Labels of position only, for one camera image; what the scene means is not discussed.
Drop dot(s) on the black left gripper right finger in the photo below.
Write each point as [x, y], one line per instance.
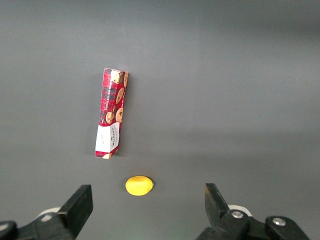
[217, 207]

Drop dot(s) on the yellow lemon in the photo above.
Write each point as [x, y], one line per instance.
[139, 185]

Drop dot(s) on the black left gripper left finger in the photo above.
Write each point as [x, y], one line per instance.
[75, 210]

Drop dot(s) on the red tartan cookie box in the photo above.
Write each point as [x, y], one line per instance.
[111, 112]

